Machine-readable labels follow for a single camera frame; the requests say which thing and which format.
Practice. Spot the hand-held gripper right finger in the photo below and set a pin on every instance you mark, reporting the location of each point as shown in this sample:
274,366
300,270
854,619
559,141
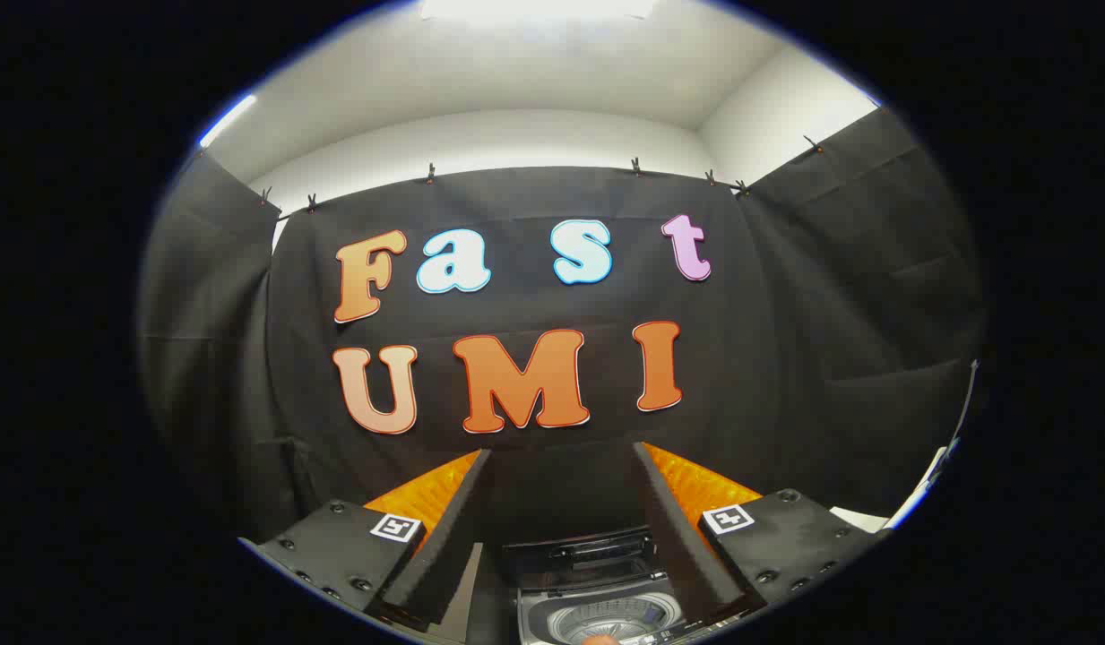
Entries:
686,555

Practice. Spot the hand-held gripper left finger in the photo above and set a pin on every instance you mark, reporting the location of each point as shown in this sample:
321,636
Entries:
453,546

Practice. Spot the grey washing machine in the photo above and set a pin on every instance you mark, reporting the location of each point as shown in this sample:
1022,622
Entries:
606,614

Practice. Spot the grey platform board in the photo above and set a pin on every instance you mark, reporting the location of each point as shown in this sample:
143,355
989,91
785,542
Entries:
462,600

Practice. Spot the white board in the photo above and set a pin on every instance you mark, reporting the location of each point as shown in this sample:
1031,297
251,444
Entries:
861,518

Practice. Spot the black backdrop cloth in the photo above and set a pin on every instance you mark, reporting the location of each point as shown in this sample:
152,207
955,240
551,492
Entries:
785,313

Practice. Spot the row of black clips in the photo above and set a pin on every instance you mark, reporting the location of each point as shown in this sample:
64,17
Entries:
430,173

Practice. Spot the ceiling light panel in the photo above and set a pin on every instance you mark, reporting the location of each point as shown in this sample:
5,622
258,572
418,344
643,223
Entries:
534,7

